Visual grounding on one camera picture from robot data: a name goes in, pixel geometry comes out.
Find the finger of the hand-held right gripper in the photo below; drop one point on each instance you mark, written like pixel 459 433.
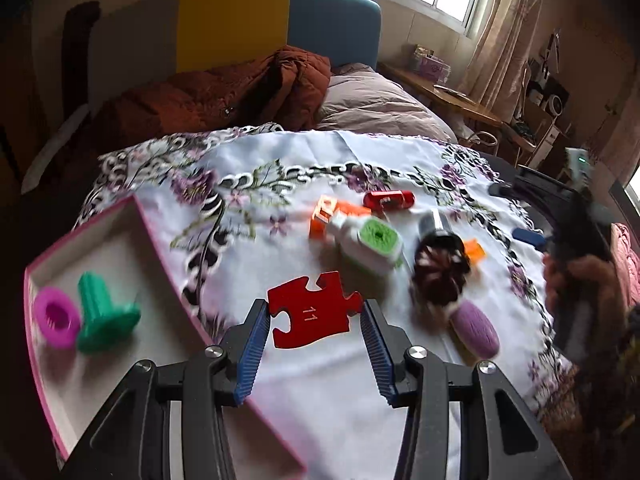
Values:
pixel 537 187

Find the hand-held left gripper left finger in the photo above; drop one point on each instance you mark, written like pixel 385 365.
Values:
pixel 252 352

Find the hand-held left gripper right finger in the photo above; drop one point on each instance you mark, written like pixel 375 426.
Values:
pixel 378 355

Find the red puzzle piece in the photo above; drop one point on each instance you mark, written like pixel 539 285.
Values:
pixel 310 310

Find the small orange cup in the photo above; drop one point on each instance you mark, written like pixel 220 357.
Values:
pixel 475 251

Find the brown and beige hair clip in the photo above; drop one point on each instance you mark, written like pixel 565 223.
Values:
pixel 440 280

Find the black jar with clear lid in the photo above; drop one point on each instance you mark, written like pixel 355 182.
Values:
pixel 440 232

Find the white and green stamp toy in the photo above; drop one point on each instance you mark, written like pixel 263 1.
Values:
pixel 377 240

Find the red metallic tube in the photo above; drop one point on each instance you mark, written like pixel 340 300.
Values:
pixel 387 199

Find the white box with pink rim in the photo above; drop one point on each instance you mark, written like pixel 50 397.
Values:
pixel 105 255

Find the person's right forearm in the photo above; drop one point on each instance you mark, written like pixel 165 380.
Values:
pixel 610 390

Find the person's right hand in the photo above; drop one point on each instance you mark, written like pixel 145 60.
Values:
pixel 595 280

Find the pink knitted cloth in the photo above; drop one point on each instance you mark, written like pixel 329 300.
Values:
pixel 627 260

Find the side window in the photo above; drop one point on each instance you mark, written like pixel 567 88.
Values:
pixel 634 190

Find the white floral tablecloth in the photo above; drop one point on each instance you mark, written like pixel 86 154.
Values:
pixel 310 385

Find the cluttered shelf rack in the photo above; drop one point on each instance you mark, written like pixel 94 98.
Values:
pixel 545 105

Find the purple oval soap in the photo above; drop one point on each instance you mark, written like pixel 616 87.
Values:
pixel 475 329

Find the wooden side desk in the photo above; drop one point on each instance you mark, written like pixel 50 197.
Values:
pixel 450 105

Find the small plate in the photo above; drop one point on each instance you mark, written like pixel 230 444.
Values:
pixel 450 91

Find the orange holed block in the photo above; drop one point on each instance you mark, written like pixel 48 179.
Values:
pixel 320 222

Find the green spool toy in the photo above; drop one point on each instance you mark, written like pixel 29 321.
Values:
pixel 102 317

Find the beige patterned curtain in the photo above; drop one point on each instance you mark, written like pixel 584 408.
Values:
pixel 505 35

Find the purple storage box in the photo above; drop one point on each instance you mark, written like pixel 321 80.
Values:
pixel 430 65

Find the pale pink duvet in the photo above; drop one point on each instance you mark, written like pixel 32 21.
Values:
pixel 380 105

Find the brown padded jacket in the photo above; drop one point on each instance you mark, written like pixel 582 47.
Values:
pixel 200 95

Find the yellow and blue headboard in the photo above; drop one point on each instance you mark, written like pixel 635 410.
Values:
pixel 230 25

